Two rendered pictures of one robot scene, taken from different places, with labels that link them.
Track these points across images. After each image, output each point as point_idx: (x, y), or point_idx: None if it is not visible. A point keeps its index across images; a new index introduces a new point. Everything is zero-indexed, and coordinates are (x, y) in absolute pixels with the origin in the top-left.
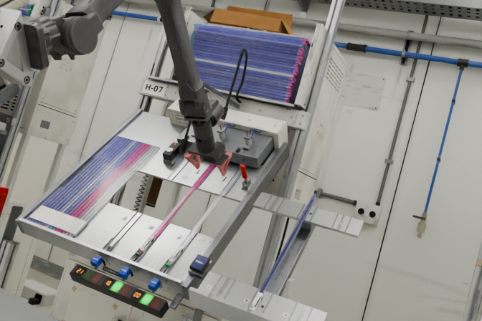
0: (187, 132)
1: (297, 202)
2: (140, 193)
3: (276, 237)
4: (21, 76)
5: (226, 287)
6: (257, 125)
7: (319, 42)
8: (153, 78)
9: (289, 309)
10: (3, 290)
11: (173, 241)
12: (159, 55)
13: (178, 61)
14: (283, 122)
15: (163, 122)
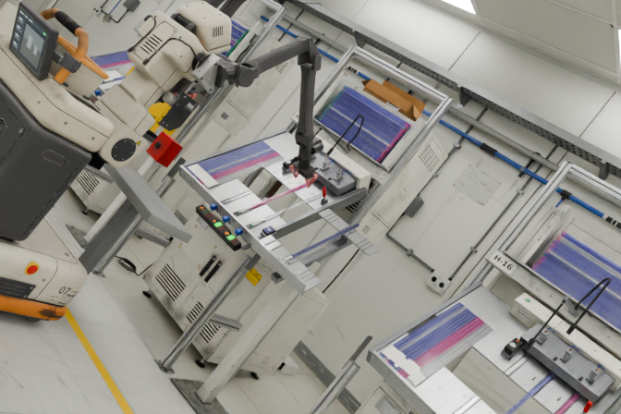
0: None
1: (346, 223)
2: (264, 187)
3: None
4: (208, 87)
5: (274, 246)
6: (351, 168)
7: (416, 129)
8: None
9: (302, 271)
10: (157, 195)
11: (262, 214)
12: (314, 98)
13: (301, 107)
14: (369, 173)
15: (296, 144)
